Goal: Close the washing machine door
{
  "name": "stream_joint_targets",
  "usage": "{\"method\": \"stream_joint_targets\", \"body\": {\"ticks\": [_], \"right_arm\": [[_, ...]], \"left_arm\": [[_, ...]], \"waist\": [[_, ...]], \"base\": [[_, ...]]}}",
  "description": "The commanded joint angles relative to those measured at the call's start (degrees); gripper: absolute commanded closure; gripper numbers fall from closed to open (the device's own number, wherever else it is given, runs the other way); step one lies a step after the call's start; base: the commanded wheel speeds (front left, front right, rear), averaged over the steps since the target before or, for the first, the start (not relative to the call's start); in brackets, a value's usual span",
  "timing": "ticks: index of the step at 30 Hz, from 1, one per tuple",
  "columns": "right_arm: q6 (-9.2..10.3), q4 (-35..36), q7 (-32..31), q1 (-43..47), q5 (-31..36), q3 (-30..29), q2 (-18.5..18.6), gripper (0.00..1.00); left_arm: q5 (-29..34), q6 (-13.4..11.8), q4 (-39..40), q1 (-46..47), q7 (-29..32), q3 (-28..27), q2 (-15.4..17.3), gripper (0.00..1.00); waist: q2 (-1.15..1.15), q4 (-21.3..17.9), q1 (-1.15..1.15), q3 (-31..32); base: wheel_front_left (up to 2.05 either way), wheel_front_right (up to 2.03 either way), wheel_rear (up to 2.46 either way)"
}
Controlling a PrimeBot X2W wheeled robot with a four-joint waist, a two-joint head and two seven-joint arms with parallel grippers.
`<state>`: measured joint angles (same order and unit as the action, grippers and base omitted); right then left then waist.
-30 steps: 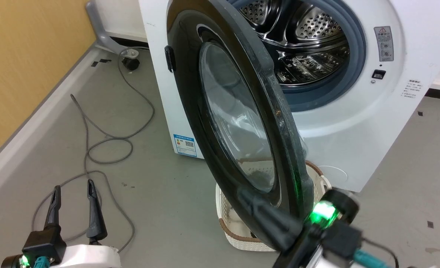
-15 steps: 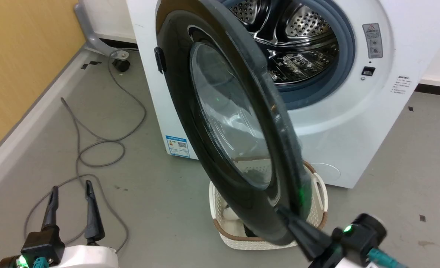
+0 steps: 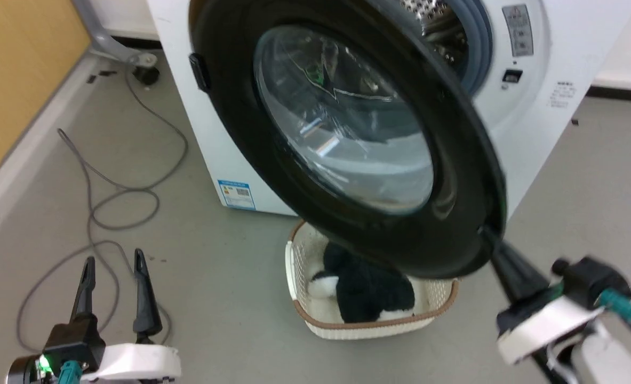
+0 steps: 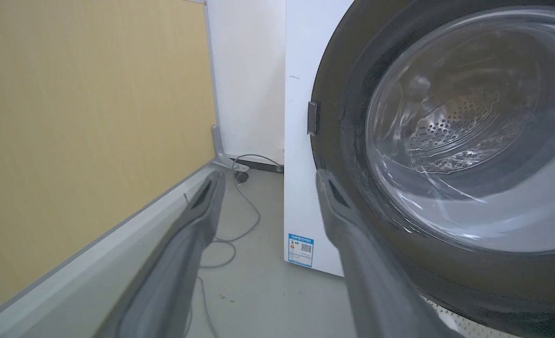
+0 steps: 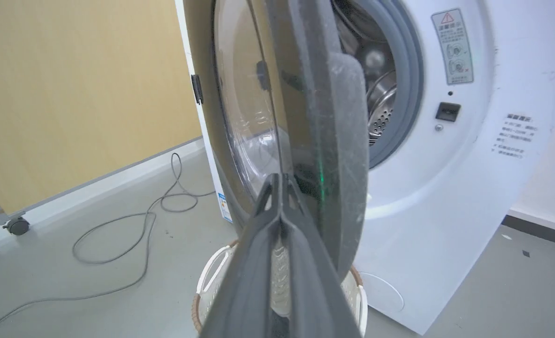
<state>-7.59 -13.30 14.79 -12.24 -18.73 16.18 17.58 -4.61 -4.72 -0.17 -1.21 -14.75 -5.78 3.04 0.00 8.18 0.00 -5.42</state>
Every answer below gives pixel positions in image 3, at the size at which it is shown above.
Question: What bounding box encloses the blue energy label sticker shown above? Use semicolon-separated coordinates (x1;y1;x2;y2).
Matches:
217;180;256;211

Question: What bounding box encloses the grey power cable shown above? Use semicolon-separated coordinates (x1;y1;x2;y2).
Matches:
17;64;189;353

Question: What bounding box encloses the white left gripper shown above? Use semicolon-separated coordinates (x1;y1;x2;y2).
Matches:
70;248;182;384

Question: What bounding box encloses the black round floor foot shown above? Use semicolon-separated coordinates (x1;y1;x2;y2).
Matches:
134;66;161;86

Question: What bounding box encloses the teal gripper cable plug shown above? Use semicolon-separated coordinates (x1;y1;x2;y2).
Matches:
598;288;631;332
58;360;83;384

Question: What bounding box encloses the grey drain hose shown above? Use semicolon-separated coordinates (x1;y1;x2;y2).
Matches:
71;0;158;67

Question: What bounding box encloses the white woven laundry basket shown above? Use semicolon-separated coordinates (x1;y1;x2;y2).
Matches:
285;220;460;340

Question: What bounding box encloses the grey rubber door gasket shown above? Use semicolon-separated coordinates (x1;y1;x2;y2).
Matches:
401;0;494;98

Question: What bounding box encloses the teal left gripper cable plug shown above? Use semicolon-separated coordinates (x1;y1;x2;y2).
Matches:
58;360;83;384

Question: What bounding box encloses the wooden side panel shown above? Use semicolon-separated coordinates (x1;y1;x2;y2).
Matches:
0;0;92;194

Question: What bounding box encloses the grey instruction sticker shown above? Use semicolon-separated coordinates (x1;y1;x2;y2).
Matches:
502;4;534;58

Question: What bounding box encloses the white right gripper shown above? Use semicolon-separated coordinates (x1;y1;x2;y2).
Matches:
478;226;605;367

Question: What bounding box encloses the steel washer drum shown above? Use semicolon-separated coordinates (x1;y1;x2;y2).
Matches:
401;0;468;70

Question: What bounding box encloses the white front-load washing machine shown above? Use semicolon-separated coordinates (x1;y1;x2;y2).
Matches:
146;0;631;219

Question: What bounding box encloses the teal right gripper cable plug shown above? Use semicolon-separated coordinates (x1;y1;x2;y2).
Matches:
598;288;631;332

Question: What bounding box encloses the black and white plush toy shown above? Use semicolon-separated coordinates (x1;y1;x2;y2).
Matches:
307;241;417;324

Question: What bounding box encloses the black round glass washer door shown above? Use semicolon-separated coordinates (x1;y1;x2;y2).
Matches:
189;0;508;279

